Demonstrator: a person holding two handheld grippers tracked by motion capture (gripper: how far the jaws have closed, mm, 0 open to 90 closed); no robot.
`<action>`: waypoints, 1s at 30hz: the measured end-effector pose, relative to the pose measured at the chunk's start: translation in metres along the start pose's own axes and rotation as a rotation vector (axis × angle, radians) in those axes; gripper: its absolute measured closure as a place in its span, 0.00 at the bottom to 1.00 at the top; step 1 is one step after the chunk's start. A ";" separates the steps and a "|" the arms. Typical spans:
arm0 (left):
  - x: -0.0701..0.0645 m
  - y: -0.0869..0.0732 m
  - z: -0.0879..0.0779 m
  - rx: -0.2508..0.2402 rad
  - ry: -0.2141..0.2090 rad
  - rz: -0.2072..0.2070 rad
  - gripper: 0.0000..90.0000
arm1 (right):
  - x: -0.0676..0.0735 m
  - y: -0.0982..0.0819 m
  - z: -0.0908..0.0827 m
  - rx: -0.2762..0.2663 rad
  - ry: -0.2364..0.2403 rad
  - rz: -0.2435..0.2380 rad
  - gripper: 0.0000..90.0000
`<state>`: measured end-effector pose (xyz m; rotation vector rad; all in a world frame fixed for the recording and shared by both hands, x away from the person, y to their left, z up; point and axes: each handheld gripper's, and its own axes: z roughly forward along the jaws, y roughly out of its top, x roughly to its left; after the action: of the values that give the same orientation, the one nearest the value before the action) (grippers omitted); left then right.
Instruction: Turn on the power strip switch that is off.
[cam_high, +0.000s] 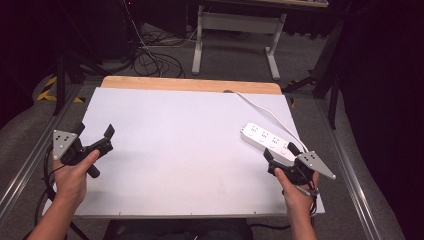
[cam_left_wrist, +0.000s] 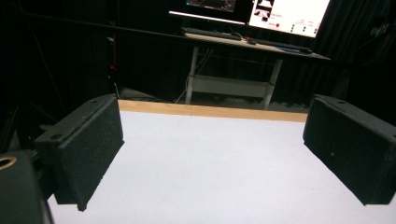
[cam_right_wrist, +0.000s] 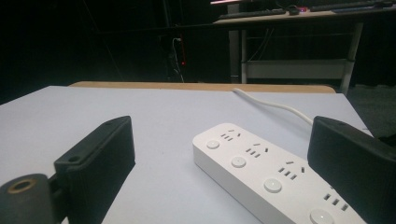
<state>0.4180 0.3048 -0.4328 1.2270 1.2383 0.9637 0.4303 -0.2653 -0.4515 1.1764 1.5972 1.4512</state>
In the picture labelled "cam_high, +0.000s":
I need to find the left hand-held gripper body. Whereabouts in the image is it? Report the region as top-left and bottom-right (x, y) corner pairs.
(52, 129), (114, 179)

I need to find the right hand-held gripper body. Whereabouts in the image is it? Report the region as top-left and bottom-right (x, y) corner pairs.
(267, 150), (337, 187)

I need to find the white power strip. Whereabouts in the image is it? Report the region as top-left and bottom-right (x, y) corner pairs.
(240, 122), (300, 165)

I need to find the person's right hand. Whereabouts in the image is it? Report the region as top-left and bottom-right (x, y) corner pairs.
(273, 167), (321, 216)

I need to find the person's left hand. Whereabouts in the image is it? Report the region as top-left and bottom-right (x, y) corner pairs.
(51, 149), (101, 208)

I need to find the black tripod stand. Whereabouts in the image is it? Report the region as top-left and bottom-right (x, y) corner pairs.
(49, 0), (113, 117)

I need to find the white table board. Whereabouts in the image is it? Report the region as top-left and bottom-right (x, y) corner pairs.
(42, 86), (326, 218)

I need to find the black metal stand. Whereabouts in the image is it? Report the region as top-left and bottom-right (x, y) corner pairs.
(281, 18), (346, 130)

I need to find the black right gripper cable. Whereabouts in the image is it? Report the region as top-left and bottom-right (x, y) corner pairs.
(281, 178), (319, 218)

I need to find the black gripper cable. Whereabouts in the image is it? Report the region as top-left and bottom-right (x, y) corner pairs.
(34, 145), (90, 240)
(281, 178), (319, 218)

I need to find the aluminium rail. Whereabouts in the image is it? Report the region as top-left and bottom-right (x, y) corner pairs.
(0, 83), (84, 218)
(313, 98), (384, 240)

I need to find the white power strip cable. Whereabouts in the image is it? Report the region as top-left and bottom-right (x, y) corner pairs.
(223, 89), (310, 154)

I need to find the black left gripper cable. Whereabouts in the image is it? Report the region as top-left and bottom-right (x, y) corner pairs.
(34, 145), (90, 240)

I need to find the tangle of black floor cables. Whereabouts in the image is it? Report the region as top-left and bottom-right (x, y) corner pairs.
(131, 19), (201, 80)

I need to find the white metal desk frame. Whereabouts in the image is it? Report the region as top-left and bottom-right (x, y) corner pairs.
(190, 4), (288, 81)

